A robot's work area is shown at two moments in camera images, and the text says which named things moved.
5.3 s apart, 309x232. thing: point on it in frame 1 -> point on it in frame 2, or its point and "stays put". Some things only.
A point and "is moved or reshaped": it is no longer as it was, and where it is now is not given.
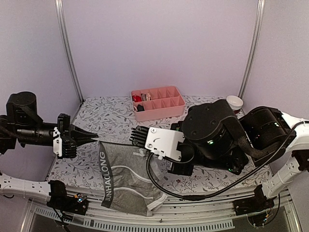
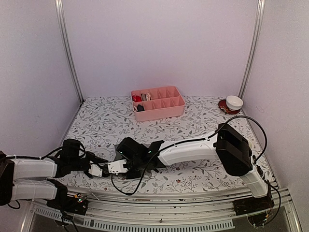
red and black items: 137,98 stays put
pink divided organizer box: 157,103 stays put
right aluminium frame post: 256,36 stays put
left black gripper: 78,136 -> 95,159
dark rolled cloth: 140,108 stays put
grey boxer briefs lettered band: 126,187 is moved or reshaped
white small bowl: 235,103 stays put
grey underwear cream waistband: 146,97 stays put
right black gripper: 179,169 -> 136,174
